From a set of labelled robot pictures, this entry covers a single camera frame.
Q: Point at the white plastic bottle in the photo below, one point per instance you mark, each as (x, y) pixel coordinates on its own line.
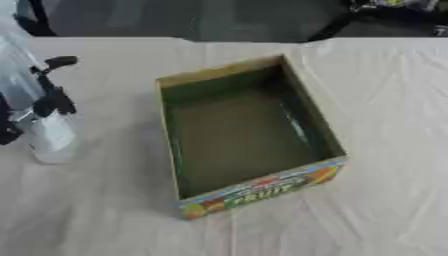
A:
(53, 140)

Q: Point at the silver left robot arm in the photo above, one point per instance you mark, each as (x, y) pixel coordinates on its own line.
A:
(16, 75)

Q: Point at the cardboard box with green inside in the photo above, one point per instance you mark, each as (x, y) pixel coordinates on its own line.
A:
(245, 140)

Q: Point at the black chair base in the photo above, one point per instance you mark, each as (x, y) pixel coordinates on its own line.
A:
(373, 15)

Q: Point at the black stand leg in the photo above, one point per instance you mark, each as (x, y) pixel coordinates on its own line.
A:
(41, 20)

